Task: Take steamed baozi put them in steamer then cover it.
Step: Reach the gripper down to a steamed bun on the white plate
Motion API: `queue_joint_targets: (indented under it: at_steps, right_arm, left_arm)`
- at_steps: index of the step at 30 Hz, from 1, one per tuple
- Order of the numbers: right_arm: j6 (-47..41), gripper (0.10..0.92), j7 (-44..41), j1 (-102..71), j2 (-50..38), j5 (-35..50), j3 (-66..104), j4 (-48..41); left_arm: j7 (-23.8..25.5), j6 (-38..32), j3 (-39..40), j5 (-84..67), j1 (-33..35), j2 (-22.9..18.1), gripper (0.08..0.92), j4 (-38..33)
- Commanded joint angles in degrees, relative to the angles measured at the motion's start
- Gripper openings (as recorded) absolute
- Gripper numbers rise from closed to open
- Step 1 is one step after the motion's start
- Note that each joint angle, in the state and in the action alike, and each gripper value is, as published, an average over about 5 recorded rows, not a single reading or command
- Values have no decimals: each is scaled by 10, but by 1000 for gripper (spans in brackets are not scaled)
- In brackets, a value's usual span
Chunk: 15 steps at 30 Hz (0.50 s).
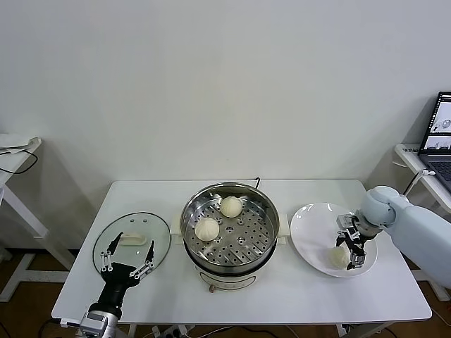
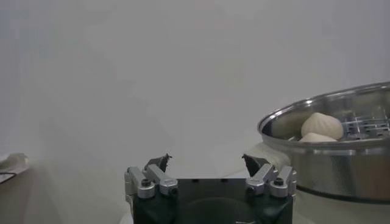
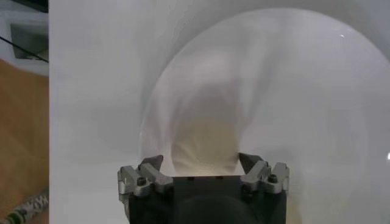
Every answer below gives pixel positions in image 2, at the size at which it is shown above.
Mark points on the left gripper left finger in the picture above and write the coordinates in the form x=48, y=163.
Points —
x=158, y=179

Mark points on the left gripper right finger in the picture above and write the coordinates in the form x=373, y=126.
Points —
x=262, y=178

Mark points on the white steamed baozi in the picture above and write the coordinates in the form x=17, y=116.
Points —
x=317, y=138
x=321, y=124

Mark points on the stainless steel steamer basket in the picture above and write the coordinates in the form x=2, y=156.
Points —
x=341, y=167

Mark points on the white folded cloth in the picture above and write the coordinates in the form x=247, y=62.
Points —
x=15, y=161

